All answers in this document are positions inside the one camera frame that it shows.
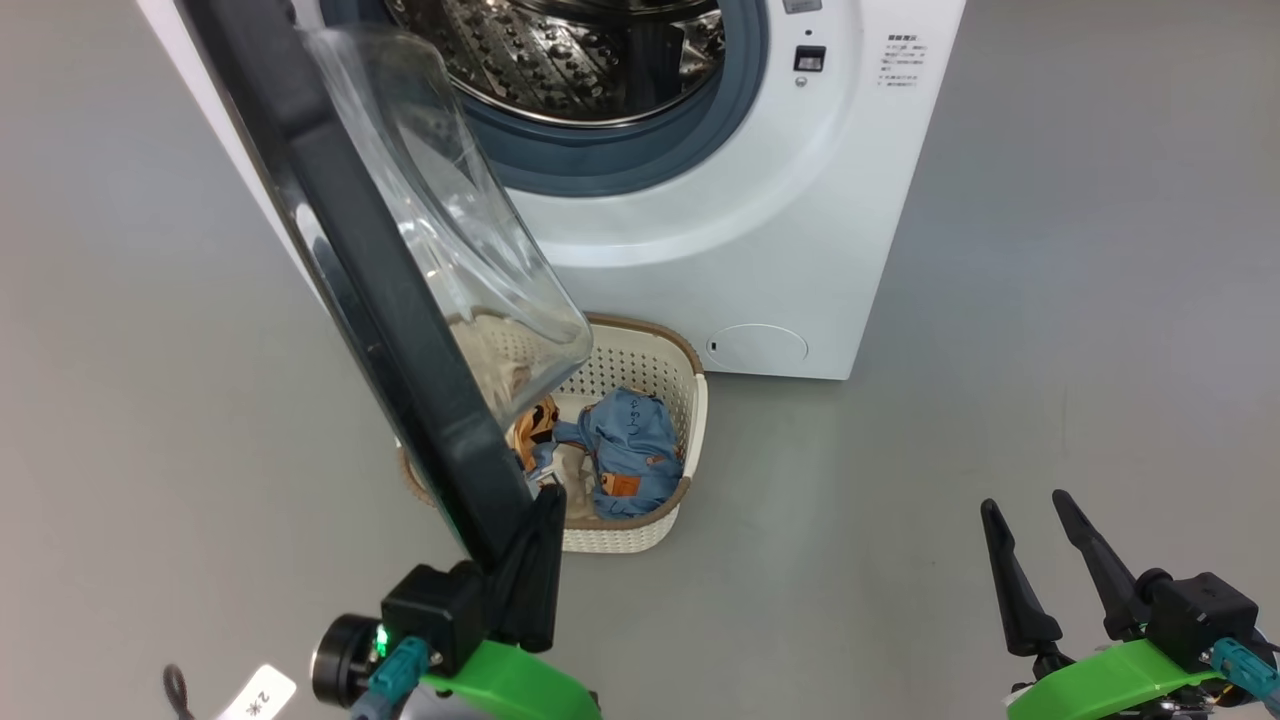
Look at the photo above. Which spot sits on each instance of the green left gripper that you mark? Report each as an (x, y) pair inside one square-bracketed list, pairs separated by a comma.
[(510, 685)]

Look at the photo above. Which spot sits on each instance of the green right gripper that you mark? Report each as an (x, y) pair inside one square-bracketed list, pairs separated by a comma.
[(1110, 685)]

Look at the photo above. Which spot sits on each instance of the cream printed garment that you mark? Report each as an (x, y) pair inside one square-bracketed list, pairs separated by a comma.
[(540, 425)]

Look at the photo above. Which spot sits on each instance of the blue denim garment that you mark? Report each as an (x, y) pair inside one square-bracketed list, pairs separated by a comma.
[(630, 440)]

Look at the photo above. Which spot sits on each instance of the black round glass door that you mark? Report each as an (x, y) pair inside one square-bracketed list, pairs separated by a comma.
[(370, 300)]

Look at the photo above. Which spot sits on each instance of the cream perforated laundry basket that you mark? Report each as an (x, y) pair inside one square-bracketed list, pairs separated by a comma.
[(640, 370)]

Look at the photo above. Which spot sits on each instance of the white front-load washing machine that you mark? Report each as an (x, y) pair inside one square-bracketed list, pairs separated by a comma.
[(700, 280)]

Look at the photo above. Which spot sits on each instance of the grey rubber door gasket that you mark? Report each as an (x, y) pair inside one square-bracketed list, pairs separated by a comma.
[(620, 160)]

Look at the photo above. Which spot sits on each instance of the round white filter cover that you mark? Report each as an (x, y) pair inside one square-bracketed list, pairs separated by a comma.
[(758, 349)]

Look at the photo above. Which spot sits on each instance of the perforated steel drum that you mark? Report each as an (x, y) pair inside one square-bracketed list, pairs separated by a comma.
[(560, 60)]

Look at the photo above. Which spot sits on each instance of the grey caution label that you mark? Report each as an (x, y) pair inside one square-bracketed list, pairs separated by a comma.
[(802, 5)]

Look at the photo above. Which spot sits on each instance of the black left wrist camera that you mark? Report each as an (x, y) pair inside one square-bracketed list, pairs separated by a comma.
[(430, 610)]

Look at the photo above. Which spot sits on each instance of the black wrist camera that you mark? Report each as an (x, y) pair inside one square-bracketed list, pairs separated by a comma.
[(1205, 615), (430, 610)]

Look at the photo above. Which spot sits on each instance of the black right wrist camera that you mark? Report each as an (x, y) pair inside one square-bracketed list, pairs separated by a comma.
[(1205, 615)]

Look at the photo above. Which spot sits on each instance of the teal left camera connector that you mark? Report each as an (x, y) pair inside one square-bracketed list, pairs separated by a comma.
[(398, 672)]

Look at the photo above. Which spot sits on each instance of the teal camera connector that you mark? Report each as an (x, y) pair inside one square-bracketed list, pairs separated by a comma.
[(1245, 672), (398, 672)]

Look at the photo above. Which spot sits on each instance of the teal right camera connector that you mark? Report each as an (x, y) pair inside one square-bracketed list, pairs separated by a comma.
[(1245, 672)]

